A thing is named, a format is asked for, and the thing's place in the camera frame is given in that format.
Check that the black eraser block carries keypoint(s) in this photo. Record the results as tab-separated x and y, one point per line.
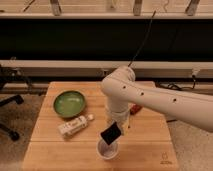
111	134

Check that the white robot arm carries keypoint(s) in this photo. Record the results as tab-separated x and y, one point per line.
121	89

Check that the green ceramic bowl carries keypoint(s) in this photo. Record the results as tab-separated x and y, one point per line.
69	104

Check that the brown oblong object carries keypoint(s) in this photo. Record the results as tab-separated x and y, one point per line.
134	109

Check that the white plastic bottle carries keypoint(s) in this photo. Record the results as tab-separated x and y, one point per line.
72	127

